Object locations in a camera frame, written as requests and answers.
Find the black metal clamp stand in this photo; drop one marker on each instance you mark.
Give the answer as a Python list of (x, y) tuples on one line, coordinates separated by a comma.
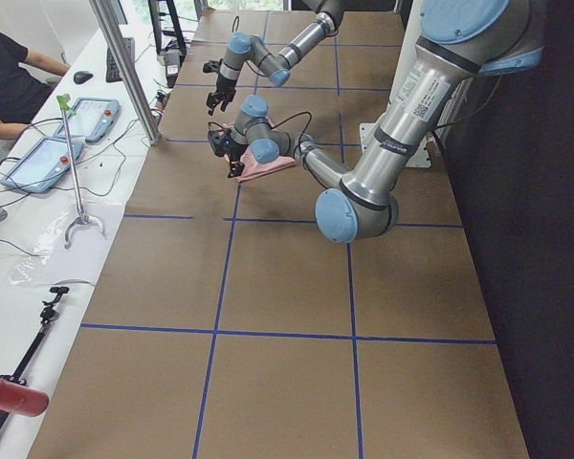
[(166, 27)]

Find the aluminium frame post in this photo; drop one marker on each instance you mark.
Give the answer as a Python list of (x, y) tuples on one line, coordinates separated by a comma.
[(112, 34)]

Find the black computer mouse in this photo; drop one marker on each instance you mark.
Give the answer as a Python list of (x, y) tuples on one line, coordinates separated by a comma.
[(81, 77)]

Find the blue teach pendant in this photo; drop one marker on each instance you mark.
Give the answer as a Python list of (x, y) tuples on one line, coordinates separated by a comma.
[(90, 118), (40, 168)]

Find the black box with label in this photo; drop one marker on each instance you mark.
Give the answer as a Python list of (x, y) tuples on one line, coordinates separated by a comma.
[(172, 63)]

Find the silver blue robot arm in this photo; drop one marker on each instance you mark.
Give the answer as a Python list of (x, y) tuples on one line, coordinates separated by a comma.
[(243, 49), (458, 40)]

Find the black tripod stick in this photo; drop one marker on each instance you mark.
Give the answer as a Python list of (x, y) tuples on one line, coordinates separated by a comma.
[(48, 316)]

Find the person in black shirt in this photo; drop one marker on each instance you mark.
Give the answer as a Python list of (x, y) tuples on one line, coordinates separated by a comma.
[(21, 94)]

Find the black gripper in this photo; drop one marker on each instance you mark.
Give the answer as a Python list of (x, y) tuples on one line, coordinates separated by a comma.
[(232, 152), (224, 87)]

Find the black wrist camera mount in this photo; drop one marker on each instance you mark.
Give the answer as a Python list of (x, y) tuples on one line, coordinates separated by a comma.
[(220, 139), (212, 66)]

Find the clear plastic bag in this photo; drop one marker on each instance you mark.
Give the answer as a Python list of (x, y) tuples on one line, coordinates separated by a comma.
[(61, 256)]

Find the pink Snoopy t-shirt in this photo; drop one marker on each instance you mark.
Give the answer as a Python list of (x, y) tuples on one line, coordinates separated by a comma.
[(253, 169)]

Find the red cylinder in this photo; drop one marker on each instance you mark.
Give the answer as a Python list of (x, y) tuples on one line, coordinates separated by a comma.
[(22, 400)]

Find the near blue teach pendant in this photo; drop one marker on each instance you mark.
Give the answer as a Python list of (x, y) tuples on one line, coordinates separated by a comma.
[(40, 168)]

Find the far blue teach pendant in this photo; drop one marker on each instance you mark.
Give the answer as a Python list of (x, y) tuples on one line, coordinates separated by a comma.
[(90, 118)]

